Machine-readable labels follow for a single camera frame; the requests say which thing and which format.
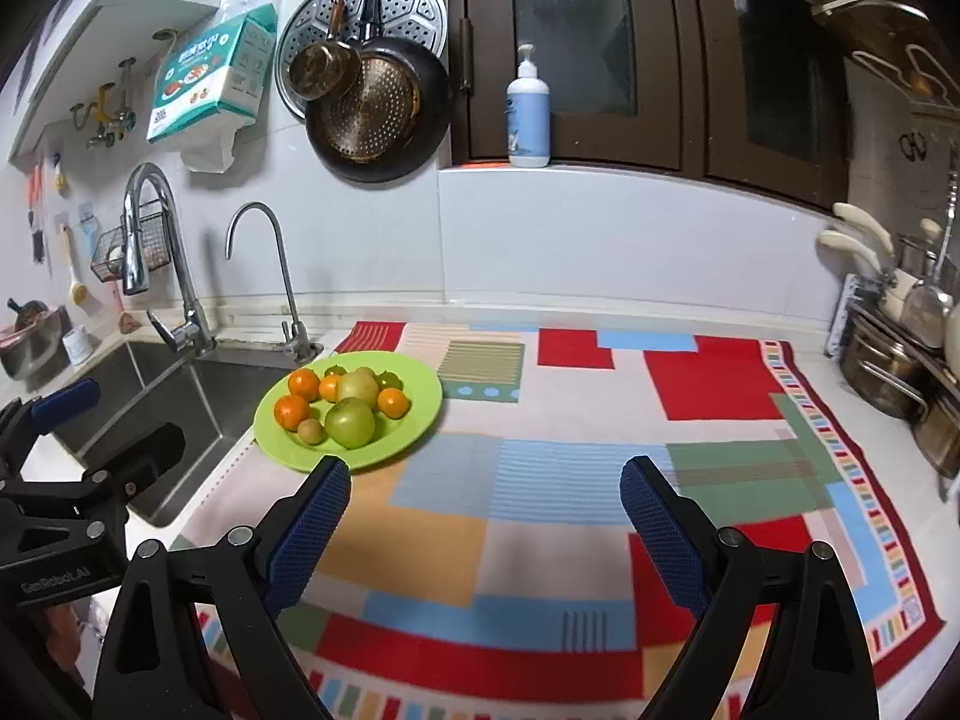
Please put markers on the brass wall tap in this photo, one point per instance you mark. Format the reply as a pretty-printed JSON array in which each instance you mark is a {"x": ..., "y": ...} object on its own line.
[{"x": 112, "y": 116}]

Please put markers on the small brownish green fruit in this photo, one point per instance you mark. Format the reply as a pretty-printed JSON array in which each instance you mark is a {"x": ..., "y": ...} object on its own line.
[{"x": 310, "y": 432}]

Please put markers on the cream knife block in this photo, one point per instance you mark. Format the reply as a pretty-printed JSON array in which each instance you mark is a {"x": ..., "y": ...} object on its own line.
[{"x": 896, "y": 300}]

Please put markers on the round metal steamer plate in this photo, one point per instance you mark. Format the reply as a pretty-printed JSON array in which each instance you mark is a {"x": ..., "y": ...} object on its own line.
[{"x": 405, "y": 7}]

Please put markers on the copper strainer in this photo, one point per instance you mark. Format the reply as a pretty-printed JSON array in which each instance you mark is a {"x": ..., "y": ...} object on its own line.
[{"x": 379, "y": 109}]

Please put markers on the stainless steel sink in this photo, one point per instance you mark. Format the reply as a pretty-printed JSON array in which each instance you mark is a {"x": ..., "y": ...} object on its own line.
[{"x": 172, "y": 420}]

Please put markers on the thin curved chrome faucet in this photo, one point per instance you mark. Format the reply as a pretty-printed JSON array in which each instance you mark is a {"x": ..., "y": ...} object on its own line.
[{"x": 285, "y": 277}]

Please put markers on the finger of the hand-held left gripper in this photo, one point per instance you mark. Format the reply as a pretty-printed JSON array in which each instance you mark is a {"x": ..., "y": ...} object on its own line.
[
  {"x": 67, "y": 399},
  {"x": 146, "y": 450}
]

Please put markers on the steel skimmer ladle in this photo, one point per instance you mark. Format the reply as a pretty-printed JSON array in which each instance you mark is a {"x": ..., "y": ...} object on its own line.
[{"x": 926, "y": 311}]

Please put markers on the orange tangerine with stem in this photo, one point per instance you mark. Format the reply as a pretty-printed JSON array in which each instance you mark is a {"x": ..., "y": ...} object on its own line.
[{"x": 304, "y": 384}]

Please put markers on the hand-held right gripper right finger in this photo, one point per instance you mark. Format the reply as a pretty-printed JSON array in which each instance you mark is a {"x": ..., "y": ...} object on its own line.
[{"x": 664, "y": 532}]

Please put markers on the green tomato with stem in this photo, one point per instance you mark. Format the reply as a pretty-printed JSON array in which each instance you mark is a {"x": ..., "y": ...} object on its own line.
[{"x": 388, "y": 379}]

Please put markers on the pale yellow-green fruit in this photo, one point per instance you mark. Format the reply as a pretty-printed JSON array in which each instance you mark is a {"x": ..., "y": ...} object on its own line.
[{"x": 358, "y": 385}]

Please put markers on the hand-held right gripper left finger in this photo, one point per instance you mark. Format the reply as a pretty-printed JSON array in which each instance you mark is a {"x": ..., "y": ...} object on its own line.
[{"x": 311, "y": 532}]

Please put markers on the dark wooden window frame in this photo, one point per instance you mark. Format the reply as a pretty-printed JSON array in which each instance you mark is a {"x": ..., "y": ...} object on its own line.
[{"x": 679, "y": 90}]

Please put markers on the large chrome kitchen faucet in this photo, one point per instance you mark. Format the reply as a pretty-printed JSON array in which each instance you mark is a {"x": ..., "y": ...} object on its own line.
[{"x": 135, "y": 240}]

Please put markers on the stainless steel pot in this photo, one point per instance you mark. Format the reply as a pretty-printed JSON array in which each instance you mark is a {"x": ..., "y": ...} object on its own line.
[
  {"x": 877, "y": 375},
  {"x": 941, "y": 435}
]

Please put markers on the lime green plate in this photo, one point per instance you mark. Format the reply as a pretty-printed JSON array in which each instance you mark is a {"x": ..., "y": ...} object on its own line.
[{"x": 420, "y": 409}]

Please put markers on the teal and white bag box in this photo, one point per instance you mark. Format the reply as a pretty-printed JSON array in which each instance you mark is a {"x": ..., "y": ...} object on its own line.
[{"x": 210, "y": 75}]

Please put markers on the black frying pan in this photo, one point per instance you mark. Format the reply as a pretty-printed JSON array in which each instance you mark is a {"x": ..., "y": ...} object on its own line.
[{"x": 431, "y": 112}]

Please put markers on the small green tomato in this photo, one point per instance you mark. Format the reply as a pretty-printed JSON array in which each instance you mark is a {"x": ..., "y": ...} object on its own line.
[{"x": 334, "y": 370}]

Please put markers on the large green tomato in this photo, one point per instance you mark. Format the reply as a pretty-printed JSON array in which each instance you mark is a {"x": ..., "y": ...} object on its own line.
[{"x": 350, "y": 424}]

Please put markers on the colourful patchwork cloth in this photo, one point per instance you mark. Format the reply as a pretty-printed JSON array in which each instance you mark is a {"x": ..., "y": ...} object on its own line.
[{"x": 525, "y": 540}]

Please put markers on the dish brush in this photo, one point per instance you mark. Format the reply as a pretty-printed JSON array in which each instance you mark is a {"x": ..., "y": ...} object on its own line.
[{"x": 79, "y": 289}]

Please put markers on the white pump bottle blue label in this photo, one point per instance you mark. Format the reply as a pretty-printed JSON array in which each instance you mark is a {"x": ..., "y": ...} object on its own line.
[{"x": 527, "y": 120}]

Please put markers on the small copper ladle cup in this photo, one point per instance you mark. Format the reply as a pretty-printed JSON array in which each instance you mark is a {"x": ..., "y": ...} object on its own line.
[{"x": 319, "y": 67}]

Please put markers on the small white cup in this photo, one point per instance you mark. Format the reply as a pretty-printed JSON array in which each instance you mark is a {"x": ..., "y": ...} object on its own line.
[{"x": 76, "y": 346}]

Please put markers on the white perforated rack plate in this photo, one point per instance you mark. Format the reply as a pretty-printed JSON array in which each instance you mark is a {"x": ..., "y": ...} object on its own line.
[{"x": 840, "y": 315}]

